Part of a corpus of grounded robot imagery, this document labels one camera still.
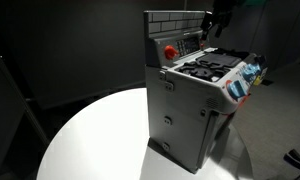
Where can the black microwave keypad panel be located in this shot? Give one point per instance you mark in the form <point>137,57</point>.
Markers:
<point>188,45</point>

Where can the dark grey burner grate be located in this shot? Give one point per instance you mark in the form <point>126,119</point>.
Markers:
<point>203,70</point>

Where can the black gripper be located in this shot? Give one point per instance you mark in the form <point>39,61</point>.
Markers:
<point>221,16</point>

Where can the orange round panel button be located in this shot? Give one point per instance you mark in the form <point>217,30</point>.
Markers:
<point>202,43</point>

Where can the white grey toy stove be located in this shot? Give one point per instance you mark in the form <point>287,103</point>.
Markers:
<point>180,110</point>

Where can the dark grey ribbed griddle plate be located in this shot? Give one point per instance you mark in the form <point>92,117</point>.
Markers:
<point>220,59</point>

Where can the yellow sticker label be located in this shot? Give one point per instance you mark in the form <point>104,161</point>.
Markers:
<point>258,80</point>

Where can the blue stove knob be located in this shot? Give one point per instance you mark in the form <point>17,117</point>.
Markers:
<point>251,71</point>

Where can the black stand leg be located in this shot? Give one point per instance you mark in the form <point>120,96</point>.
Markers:
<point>298,161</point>

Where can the red timer knob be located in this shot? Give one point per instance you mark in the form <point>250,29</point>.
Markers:
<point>171,52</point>

